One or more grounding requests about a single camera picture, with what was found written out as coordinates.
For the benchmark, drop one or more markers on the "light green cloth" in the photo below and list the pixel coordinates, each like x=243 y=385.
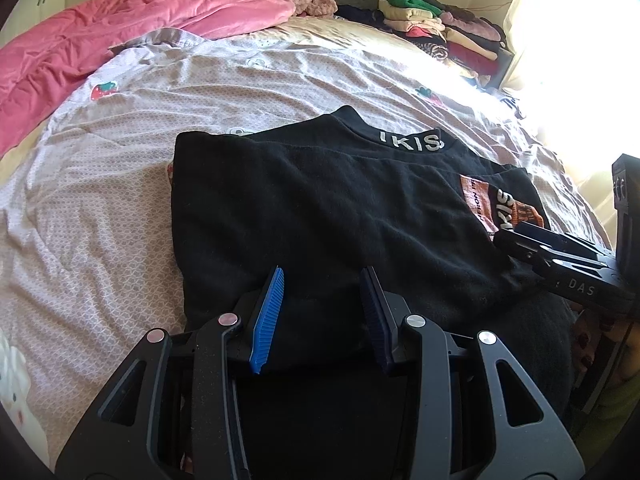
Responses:
x=620 y=405

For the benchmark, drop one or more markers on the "printed pink bed sheet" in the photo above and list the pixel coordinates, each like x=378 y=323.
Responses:
x=100 y=210

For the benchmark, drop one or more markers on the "pink quilt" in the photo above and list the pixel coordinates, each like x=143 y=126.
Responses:
x=100 y=35

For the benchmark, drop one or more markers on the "beige bed sheet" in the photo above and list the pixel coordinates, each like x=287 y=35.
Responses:
x=360 y=35

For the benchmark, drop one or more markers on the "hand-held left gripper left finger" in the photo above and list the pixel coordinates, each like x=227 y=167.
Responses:
x=267 y=315

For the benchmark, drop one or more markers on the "grey storage box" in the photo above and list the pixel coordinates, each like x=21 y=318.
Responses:
x=504 y=69

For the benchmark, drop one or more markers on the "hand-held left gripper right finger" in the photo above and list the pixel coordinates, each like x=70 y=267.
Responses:
x=375 y=320

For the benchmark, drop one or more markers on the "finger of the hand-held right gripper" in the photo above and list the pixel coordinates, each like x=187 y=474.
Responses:
x=520 y=250
x=550 y=242

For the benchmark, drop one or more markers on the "pink fluffy cloth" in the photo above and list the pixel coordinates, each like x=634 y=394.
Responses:
x=310 y=0

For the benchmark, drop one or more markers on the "spotted pajama cloth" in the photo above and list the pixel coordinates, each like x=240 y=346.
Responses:
x=582 y=332

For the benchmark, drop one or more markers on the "stack of folded clothes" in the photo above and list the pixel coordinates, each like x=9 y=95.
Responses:
x=465 y=40

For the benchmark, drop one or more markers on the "dark blue cloth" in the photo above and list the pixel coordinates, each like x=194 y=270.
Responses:
x=360 y=12

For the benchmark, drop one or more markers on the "black sweater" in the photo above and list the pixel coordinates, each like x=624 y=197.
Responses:
x=325 y=200

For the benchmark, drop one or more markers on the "cream curtain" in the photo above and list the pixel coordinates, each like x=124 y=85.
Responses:
x=550 y=60

